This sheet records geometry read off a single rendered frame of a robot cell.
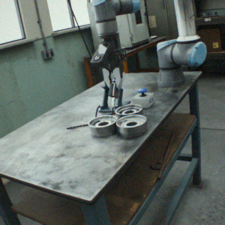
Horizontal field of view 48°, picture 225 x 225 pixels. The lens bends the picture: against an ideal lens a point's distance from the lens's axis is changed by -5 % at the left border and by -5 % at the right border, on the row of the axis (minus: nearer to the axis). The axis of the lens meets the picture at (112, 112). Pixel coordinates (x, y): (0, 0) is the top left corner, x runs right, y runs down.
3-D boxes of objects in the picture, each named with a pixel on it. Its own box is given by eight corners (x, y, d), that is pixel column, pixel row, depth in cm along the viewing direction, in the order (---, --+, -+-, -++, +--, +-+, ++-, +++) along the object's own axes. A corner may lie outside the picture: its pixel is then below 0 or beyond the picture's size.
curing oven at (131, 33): (137, 49, 304) (128, -6, 281) (95, 53, 335) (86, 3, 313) (155, 41, 352) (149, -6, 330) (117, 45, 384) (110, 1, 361)
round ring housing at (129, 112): (134, 111, 108) (133, 102, 107) (149, 118, 99) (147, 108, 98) (112, 119, 104) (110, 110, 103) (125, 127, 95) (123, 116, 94)
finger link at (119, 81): (130, 86, 100) (125, 63, 98) (124, 91, 96) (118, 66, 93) (123, 87, 102) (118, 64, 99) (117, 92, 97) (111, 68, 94)
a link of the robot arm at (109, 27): (110, 21, 86) (90, 24, 90) (112, 34, 88) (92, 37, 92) (120, 19, 92) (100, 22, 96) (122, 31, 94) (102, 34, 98)
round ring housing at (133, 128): (154, 130, 89) (152, 119, 87) (128, 141, 84) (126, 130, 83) (136, 122, 97) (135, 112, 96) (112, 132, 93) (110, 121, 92)
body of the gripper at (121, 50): (128, 62, 99) (123, 30, 95) (118, 67, 92) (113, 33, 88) (110, 63, 103) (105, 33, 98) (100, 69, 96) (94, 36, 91)
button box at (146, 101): (148, 108, 109) (147, 97, 107) (133, 108, 113) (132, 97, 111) (155, 102, 115) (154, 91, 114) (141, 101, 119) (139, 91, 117)
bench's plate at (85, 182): (92, 207, 60) (90, 200, 59) (-34, 164, 91) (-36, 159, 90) (202, 74, 154) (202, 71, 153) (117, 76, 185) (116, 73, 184)
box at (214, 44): (226, 51, 383) (224, 28, 370) (195, 53, 405) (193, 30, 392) (226, 47, 416) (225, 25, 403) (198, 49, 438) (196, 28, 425)
